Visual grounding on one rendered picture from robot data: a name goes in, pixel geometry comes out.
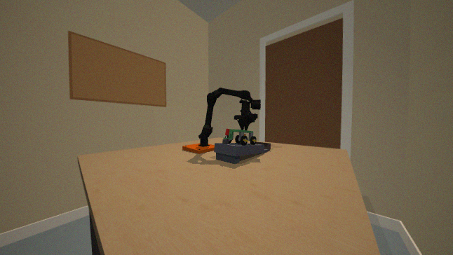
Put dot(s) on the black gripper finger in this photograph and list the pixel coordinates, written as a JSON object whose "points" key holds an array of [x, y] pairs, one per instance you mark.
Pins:
{"points": [[246, 125], [241, 123]]}

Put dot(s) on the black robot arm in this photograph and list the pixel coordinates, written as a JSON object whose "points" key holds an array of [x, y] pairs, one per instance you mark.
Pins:
{"points": [[211, 99]]}

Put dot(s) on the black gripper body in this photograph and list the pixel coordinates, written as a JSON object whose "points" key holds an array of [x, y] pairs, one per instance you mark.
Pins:
{"points": [[242, 116]]}

